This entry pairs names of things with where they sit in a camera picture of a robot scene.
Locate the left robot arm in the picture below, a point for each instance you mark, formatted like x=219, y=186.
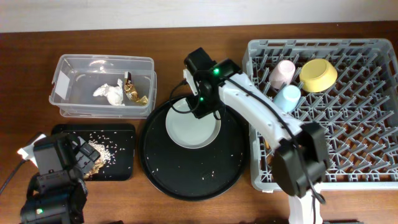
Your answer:
x=57, y=193

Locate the clear plastic bin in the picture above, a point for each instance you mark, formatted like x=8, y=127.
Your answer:
x=77, y=76

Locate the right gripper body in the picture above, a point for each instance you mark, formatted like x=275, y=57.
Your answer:
x=203, y=102

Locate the pink cup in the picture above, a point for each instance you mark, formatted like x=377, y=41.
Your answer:
x=282, y=73

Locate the round black tray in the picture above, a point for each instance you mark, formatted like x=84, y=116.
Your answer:
x=194, y=174

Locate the grey dishwasher rack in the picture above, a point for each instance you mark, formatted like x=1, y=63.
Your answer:
x=358, y=113

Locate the light blue cup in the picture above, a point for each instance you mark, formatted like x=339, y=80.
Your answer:
x=287, y=98

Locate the food scraps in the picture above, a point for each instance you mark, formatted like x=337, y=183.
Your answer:
x=99, y=152

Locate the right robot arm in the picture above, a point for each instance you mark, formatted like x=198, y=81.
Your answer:
x=300, y=153

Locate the gold foil wrapper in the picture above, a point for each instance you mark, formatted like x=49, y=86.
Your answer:
x=131, y=92

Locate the white tissue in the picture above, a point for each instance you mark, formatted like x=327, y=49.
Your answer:
x=113, y=94

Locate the grey plate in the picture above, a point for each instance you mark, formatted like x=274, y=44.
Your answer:
x=190, y=132

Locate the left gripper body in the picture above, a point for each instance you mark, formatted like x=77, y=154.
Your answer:
x=84, y=163

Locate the black rectangular tray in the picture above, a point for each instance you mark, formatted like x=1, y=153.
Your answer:
x=115, y=142

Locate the yellow bowl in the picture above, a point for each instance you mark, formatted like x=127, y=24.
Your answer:
x=318, y=75

